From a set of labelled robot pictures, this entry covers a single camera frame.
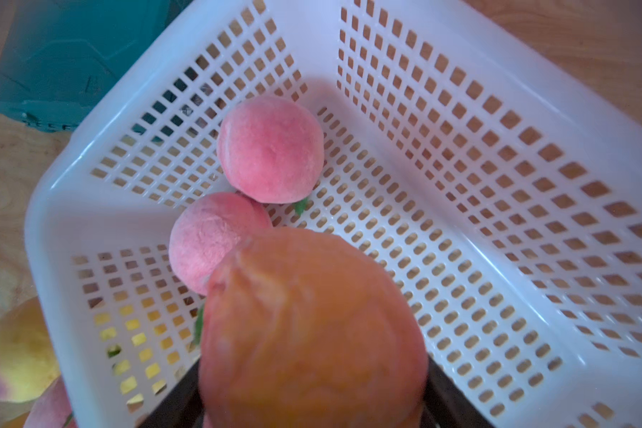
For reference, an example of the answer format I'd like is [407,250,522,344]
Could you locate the pink peach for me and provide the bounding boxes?
[217,96,325,204]
[23,376,78,428]
[169,193,272,295]

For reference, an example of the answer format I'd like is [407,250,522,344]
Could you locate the yellow peach red spot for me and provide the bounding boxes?
[0,297,61,403]

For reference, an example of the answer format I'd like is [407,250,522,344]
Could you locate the white plastic perforated basket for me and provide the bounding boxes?
[25,1,642,427]

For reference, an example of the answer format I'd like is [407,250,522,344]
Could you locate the green plastic tool case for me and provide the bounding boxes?
[0,0,189,133]

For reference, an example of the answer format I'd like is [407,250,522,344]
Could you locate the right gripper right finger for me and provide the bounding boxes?
[422,358,492,428]

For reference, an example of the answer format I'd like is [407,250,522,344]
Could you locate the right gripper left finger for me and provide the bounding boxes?
[139,361,201,428]

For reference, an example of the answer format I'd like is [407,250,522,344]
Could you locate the orange red peach front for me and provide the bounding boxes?
[199,228,428,427]

